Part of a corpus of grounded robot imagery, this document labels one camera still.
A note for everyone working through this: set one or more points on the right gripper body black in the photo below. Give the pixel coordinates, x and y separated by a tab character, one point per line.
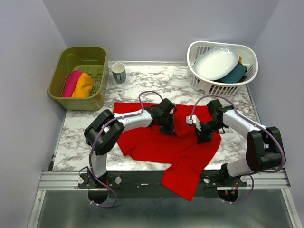
206	131

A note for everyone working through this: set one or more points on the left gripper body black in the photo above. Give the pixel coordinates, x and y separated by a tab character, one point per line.
167	127

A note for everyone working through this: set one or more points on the red t shirt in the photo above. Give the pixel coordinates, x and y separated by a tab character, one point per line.
187	158

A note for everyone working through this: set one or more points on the white plastic dish basket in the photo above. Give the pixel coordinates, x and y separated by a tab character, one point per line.
198	48

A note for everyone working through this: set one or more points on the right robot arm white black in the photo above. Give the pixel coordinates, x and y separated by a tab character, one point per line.
262	146

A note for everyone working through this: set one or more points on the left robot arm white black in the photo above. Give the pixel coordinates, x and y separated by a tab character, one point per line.
103	133

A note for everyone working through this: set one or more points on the teal plate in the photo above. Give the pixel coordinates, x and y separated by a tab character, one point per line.
235	75

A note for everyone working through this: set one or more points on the dark brown dish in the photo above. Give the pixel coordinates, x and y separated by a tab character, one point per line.
243	78

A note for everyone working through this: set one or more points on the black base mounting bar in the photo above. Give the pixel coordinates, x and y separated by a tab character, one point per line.
160	184

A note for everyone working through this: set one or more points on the white oval plate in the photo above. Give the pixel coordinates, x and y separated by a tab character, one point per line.
216	63

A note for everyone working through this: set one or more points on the grey white mug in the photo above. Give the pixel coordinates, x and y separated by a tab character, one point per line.
119	72

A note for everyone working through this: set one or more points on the orange rolled t shirt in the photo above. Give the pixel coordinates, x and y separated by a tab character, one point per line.
84	86

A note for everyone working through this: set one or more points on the olive green plastic bin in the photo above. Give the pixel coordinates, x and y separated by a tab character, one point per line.
90	60

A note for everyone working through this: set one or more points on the pink rolled t shirt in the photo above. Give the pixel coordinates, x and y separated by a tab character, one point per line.
71	83

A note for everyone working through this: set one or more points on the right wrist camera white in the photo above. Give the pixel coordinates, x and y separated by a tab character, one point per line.
192	120

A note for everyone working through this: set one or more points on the aluminium frame rail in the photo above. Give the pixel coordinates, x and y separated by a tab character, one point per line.
68	181

